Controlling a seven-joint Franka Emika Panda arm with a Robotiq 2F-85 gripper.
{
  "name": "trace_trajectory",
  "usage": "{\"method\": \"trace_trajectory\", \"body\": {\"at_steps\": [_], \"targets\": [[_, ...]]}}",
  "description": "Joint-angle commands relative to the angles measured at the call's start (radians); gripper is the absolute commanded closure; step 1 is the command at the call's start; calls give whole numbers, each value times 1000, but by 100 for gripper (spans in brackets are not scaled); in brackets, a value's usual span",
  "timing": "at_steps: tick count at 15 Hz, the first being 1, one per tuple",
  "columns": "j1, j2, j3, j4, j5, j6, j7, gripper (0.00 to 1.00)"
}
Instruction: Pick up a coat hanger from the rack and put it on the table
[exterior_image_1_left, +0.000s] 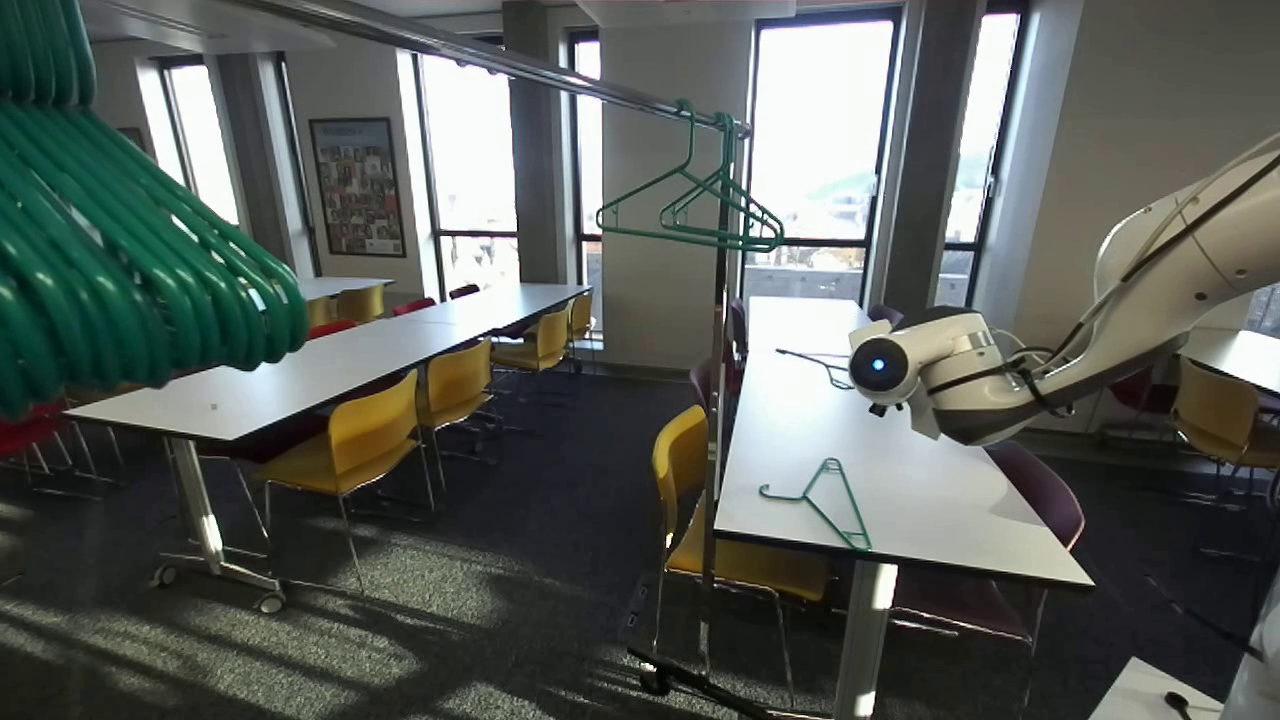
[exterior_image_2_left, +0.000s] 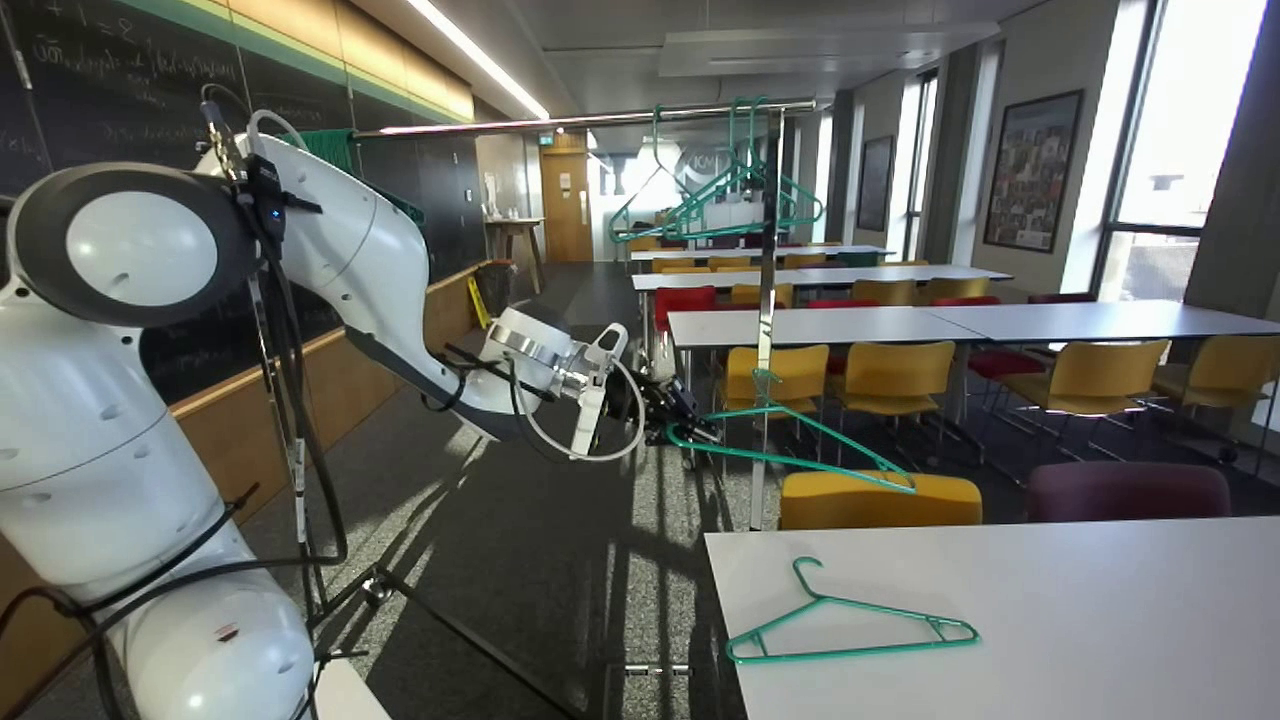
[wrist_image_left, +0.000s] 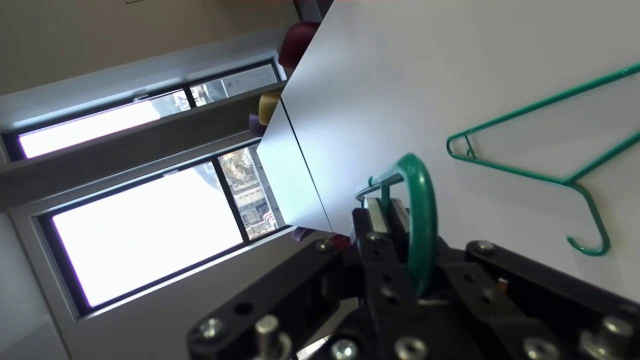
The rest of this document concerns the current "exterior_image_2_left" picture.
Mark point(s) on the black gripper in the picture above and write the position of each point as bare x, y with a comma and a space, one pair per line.
647, 394

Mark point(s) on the green plastic coat hanger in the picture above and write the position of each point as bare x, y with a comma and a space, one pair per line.
853, 652
735, 135
652, 135
787, 463

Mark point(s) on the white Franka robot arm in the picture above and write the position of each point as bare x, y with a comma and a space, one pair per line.
121, 442

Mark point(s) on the white robot base platform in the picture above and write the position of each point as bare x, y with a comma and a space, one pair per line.
344, 692

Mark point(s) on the metal rack upright pole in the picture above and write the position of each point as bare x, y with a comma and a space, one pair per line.
299, 495
767, 335

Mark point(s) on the black rack base bar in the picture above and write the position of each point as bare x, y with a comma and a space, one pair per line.
465, 638

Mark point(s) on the red chair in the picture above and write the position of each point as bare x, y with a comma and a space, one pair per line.
1007, 362
682, 307

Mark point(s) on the yellow chair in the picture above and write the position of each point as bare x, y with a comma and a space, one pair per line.
959, 289
886, 295
762, 298
898, 379
1092, 379
883, 505
1225, 371
782, 381

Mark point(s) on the white rectangular table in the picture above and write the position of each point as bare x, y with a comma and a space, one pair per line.
800, 331
1065, 626
800, 279
1104, 320
745, 253

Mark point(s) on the yellow leaning sign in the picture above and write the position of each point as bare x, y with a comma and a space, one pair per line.
479, 301

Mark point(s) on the wooden door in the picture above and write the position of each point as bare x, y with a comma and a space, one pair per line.
565, 201

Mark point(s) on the small high side table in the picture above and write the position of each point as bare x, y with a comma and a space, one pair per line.
513, 227

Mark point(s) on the tall window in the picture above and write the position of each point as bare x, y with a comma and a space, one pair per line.
905, 161
1187, 121

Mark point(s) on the ceiling light strip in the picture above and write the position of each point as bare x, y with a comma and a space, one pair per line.
481, 57

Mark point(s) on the maroon chair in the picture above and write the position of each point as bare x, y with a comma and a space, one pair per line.
1126, 489

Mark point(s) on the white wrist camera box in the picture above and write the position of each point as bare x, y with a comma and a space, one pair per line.
535, 348

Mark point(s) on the small framed wall picture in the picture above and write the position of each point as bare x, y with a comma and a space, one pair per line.
877, 187

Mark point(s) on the metal rack rail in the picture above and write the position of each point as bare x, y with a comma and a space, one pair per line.
535, 121

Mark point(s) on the large framed wall picture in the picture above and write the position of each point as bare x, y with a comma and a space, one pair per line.
1034, 173

